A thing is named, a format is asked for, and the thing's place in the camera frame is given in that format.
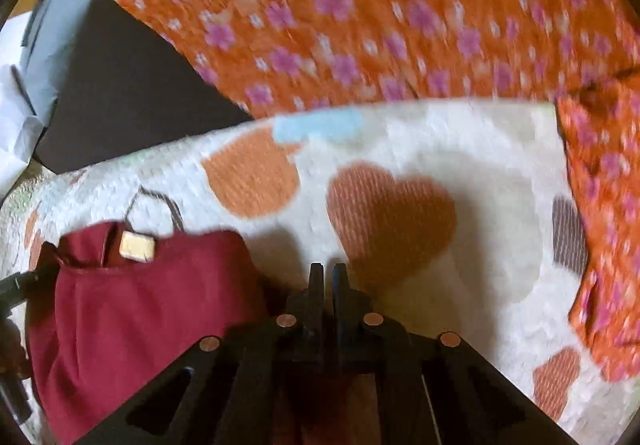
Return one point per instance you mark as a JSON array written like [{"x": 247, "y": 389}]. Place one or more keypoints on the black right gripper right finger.
[{"x": 431, "y": 390}]

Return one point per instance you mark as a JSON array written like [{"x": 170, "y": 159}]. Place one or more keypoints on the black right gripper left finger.
[{"x": 222, "y": 391}]

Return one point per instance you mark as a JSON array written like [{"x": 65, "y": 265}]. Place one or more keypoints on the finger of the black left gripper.
[{"x": 16, "y": 288}]

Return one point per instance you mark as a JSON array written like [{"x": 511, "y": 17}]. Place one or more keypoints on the dark red garment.
[{"x": 106, "y": 326}]

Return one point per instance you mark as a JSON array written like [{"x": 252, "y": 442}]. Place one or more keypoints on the beige garment label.
[{"x": 136, "y": 247}]

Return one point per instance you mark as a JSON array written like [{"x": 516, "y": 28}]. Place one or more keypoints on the quilted heart pattern bedspread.
[{"x": 454, "y": 215}]

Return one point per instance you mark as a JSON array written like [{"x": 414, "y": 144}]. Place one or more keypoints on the black flat cushion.
[{"x": 127, "y": 89}]

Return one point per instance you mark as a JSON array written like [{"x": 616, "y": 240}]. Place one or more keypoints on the light blue pillow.
[{"x": 48, "y": 42}]

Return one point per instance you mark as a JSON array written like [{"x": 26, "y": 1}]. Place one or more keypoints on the orange floral fabric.
[{"x": 271, "y": 56}]

